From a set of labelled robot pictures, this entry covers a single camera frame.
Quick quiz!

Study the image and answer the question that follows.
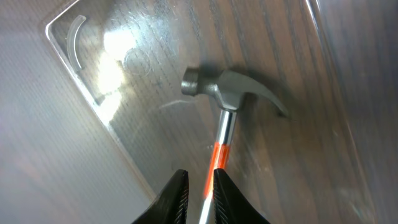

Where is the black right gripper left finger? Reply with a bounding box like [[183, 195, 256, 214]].
[[132, 169, 189, 224]]

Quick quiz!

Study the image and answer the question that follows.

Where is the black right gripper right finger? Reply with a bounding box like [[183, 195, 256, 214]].
[[213, 169, 270, 224]]

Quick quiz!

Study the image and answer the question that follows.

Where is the small claw hammer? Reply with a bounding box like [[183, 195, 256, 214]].
[[181, 68, 289, 223]]

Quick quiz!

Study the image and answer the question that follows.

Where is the clear plastic storage container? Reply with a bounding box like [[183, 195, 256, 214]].
[[1, 1, 397, 223]]

